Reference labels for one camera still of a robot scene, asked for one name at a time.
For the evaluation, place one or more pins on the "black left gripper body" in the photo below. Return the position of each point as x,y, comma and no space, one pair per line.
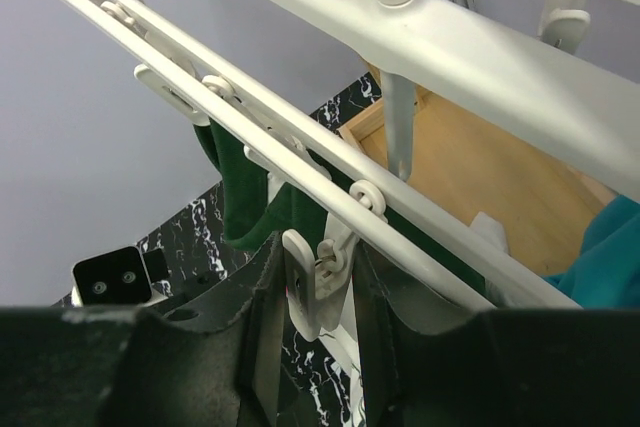
238,305

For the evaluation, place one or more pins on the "teal blue shirt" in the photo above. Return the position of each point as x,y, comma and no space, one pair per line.
605,275

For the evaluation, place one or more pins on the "white green t-shirt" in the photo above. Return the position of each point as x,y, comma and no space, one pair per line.
250,197

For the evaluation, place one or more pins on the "wooden drying rack frame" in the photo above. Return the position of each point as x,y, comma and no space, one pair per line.
467,165

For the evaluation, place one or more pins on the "white hanger clip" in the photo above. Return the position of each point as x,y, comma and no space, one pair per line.
319,284

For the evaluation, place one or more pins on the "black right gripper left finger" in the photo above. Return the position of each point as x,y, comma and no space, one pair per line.
101,366

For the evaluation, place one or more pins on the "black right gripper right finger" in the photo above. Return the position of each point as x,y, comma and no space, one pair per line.
565,367

